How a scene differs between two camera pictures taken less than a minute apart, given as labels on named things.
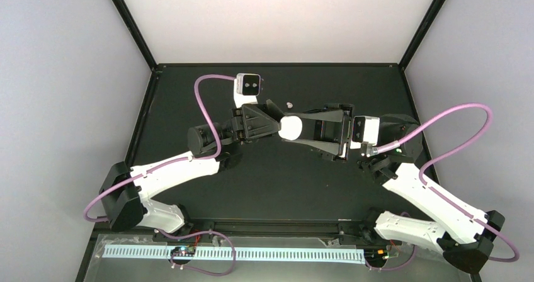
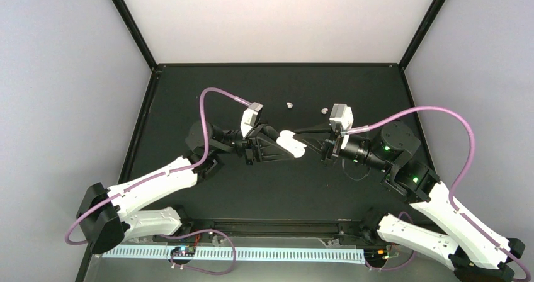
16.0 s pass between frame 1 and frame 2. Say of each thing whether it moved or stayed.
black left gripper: moved
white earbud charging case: moved
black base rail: stayed
